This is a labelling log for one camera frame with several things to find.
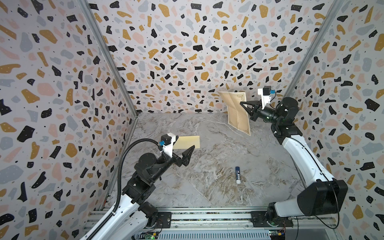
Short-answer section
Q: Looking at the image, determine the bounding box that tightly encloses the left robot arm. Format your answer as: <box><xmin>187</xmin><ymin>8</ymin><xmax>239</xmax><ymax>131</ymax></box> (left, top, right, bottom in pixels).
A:
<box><xmin>82</xmin><ymin>145</ymin><xmax>195</xmax><ymax>240</ymax></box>

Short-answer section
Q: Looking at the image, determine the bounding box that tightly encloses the perforated grey cable tray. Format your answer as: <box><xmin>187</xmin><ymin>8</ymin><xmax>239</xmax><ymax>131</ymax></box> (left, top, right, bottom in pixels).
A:
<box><xmin>89</xmin><ymin>230</ymin><xmax>274</xmax><ymax>240</ymax></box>

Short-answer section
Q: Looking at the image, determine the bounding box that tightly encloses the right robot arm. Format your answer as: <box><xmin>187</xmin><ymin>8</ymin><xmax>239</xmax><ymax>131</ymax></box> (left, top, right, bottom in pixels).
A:
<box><xmin>240</xmin><ymin>97</ymin><xmax>348</xmax><ymax>225</ymax></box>

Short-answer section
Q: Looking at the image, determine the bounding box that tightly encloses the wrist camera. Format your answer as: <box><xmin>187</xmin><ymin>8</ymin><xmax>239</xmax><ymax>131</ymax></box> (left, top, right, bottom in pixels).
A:
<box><xmin>258</xmin><ymin>86</ymin><xmax>276</xmax><ymax>110</ymax></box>
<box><xmin>159</xmin><ymin>133</ymin><xmax>179</xmax><ymax>158</ymax></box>

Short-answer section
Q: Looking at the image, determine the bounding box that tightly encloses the beige letter paper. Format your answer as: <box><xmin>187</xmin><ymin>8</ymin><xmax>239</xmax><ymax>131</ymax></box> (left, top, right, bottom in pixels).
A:
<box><xmin>219</xmin><ymin>92</ymin><xmax>251</xmax><ymax>136</ymax></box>

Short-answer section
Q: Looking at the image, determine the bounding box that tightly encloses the cream envelope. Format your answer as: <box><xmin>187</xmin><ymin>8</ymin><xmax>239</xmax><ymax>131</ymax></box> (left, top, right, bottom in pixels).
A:
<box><xmin>173</xmin><ymin>136</ymin><xmax>200</xmax><ymax>150</ymax></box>

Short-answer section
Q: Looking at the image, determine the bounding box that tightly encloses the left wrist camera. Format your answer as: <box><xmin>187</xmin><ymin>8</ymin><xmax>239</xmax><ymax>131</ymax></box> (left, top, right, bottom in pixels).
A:
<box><xmin>159</xmin><ymin>133</ymin><xmax>179</xmax><ymax>158</ymax></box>

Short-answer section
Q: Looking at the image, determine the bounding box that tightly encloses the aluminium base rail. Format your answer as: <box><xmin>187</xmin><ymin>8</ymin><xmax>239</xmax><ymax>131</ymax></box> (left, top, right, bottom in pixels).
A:
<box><xmin>83</xmin><ymin>206</ymin><xmax>340</xmax><ymax>232</ymax></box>

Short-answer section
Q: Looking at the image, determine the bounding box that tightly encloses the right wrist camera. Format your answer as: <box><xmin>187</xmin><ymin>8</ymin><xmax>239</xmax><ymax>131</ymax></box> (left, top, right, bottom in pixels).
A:
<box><xmin>258</xmin><ymin>86</ymin><xmax>276</xmax><ymax>110</ymax></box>

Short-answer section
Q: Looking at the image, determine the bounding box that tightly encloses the blue white glue stick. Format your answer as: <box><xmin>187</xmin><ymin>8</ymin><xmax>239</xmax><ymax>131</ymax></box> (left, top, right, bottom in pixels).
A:
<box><xmin>235</xmin><ymin>167</ymin><xmax>241</xmax><ymax>184</ymax></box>

